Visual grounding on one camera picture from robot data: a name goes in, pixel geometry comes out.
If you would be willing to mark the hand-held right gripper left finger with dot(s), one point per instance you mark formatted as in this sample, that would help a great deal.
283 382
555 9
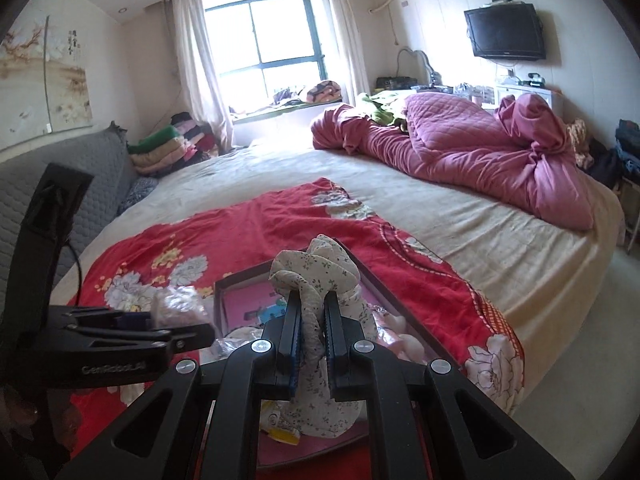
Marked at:
295 345

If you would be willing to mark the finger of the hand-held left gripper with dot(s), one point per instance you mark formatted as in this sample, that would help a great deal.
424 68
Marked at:
135 318
165 337

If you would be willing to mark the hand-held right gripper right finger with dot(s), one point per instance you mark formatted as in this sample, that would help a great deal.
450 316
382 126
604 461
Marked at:
331 345

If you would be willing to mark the shallow box with pink base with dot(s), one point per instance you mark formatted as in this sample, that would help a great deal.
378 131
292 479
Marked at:
240 305

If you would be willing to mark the white floral cloth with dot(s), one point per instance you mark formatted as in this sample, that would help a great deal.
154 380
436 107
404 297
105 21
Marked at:
320 270

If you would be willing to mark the yellow snack packet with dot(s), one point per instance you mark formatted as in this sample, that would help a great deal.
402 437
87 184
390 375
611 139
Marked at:
287 437

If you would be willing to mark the dark patterned pillow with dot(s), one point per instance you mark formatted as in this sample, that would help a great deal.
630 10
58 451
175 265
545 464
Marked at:
137 192

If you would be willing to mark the red floral blanket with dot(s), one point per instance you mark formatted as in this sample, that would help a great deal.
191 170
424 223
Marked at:
250 220

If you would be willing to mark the grey quilted headboard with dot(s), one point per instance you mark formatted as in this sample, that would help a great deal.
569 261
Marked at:
100 170

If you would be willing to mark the stack of folded blankets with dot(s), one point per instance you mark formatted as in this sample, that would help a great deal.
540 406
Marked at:
160 152

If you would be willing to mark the pink quilt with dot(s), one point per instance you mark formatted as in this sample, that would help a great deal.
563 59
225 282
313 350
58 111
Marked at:
450 140

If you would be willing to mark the green cloth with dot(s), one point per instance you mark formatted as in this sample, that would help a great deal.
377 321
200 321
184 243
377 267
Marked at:
380 107

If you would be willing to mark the dark clothes heap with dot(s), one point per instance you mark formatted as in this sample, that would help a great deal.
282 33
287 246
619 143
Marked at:
289 97

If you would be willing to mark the patterned folded blanket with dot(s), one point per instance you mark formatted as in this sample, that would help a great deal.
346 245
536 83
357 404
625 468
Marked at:
324 92

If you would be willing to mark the white curtain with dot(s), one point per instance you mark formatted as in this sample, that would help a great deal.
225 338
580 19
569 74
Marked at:
347 35
197 70

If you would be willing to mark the black electronic device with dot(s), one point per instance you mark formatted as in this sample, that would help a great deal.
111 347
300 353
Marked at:
395 83

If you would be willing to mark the white arched stand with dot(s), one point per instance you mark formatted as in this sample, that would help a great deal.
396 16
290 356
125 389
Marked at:
424 62

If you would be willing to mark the white cabinet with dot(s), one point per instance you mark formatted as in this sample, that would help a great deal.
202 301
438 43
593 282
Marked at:
525 97

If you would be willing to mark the window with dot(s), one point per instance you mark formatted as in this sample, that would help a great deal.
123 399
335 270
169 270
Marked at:
280 30

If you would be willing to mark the yellow floral cloth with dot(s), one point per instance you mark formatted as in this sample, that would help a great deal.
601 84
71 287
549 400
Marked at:
581 142

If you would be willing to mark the small black gadget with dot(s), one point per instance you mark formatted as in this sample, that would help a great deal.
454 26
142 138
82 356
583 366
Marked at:
532 79

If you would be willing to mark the dark clothes pile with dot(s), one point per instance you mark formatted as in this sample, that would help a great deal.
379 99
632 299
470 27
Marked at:
625 150

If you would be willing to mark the blossom wall painting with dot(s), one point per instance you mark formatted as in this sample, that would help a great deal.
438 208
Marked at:
50 85

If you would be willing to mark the black wall television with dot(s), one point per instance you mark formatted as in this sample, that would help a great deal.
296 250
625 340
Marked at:
505 32

